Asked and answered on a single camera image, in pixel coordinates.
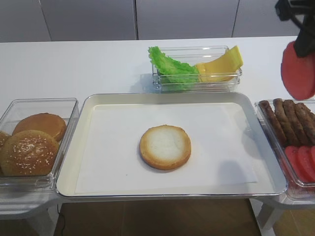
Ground yellow cheese slices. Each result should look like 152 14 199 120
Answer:
195 46 243 83

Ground clear lettuce cheese container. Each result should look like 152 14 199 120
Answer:
151 46 242 93

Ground white metal serving tray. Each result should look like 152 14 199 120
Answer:
56 92 287 201

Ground clear left bun container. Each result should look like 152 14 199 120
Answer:
0 98 79 191

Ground clear right meat container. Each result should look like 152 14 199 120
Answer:
255 100 315 191

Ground plain brown bun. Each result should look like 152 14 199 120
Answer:
12 113 67 142

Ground black cable under table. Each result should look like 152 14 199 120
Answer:
57 204 66 236

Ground brown meat patty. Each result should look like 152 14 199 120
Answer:
283 100 310 147
259 100 287 147
273 98 300 147
295 103 315 145

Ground bun at left edge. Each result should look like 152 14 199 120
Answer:
0 131 11 148

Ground white paper tray liner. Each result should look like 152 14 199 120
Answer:
75 103 258 194

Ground leftmost brown meat patty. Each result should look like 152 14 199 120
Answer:
259 100 287 147

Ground green lettuce leaf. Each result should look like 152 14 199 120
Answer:
148 46 199 84

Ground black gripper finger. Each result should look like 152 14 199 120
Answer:
294 15 315 58

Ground red tomato slice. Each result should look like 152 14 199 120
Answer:
281 41 315 100
297 146 315 182
284 146 309 182

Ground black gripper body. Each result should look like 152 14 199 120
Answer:
275 0 315 21

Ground sesame seed top bun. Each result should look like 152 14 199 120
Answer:
0 130 59 177

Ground bottom bun half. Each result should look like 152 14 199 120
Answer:
139 125 191 170

